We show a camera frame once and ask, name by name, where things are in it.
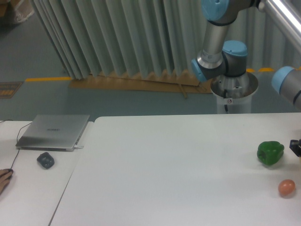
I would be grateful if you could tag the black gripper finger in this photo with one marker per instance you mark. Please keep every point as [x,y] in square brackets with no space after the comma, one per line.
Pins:
[295,146]

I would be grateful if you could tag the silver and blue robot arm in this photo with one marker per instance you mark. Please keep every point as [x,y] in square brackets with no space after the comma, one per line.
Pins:
[223,62]

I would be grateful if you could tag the person's hand on mouse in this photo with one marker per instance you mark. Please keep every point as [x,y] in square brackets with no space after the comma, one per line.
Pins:
[5,178]

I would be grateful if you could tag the green bell pepper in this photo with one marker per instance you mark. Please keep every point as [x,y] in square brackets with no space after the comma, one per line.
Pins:
[270,152]

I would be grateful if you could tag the brown egg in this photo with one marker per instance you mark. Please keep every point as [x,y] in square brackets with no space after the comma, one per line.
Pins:
[286,187]

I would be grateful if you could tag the pale green pleated curtain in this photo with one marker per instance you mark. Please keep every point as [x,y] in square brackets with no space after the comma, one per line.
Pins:
[128,37]

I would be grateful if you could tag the silver closed laptop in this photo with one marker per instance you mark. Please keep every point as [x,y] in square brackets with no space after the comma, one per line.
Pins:
[53,132]

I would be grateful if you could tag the dark grey controller device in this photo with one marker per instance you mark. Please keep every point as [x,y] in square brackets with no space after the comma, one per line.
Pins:
[46,160]

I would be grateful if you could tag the cardboard boxes in corner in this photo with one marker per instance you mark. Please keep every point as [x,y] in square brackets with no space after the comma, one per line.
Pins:
[15,11]

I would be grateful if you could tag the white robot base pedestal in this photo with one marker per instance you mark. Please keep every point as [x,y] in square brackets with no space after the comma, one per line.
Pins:
[234,95]

